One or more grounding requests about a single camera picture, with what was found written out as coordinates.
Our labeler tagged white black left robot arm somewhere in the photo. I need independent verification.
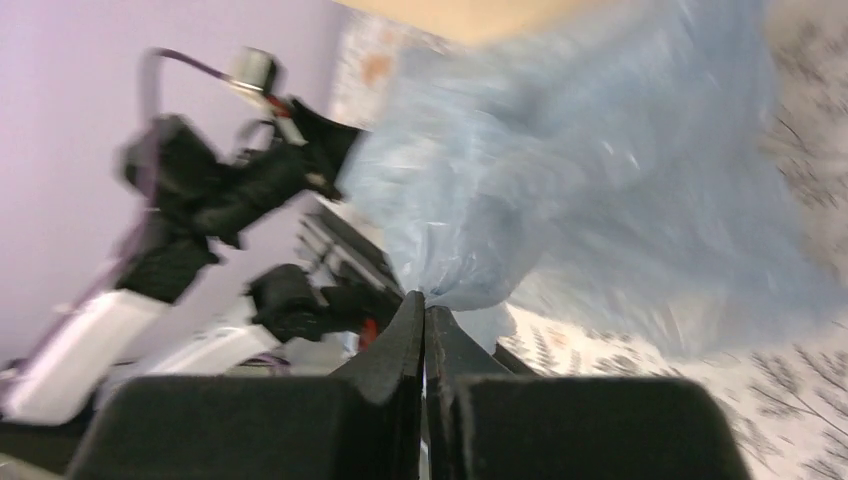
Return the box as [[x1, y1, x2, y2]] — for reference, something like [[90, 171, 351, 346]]
[[1, 97, 360, 426]]

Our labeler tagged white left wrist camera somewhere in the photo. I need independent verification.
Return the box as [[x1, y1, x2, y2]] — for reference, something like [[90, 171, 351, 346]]
[[227, 47, 307, 146]]

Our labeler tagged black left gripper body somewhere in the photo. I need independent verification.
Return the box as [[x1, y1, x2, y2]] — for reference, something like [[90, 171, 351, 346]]
[[192, 144, 309, 249]]

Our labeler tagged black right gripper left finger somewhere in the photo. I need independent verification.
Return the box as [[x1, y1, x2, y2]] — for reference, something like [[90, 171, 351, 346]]
[[68, 292, 424, 479]]

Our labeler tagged blue plastic trash bag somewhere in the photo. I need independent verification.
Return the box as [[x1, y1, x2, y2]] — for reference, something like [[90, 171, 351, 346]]
[[340, 1, 847, 357]]

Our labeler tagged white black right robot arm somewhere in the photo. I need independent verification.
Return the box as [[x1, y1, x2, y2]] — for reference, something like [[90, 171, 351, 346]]
[[68, 265, 749, 479]]

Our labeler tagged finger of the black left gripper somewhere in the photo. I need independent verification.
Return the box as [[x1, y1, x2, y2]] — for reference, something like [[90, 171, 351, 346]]
[[289, 96, 363, 201]]

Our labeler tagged beige plastic trash bin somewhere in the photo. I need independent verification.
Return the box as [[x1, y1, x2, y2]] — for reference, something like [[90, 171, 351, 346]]
[[340, 0, 612, 45]]

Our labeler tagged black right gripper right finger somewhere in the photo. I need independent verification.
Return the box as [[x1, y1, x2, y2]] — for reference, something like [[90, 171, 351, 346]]
[[424, 307, 750, 480]]

